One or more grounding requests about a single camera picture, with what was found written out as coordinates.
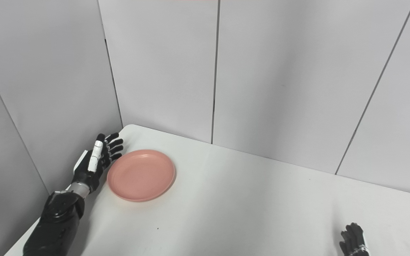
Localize pink round plate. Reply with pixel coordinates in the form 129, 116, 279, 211
107, 149, 176, 202

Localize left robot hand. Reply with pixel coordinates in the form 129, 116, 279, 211
71, 132, 124, 194

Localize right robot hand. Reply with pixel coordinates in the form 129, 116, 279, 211
339, 223, 371, 256

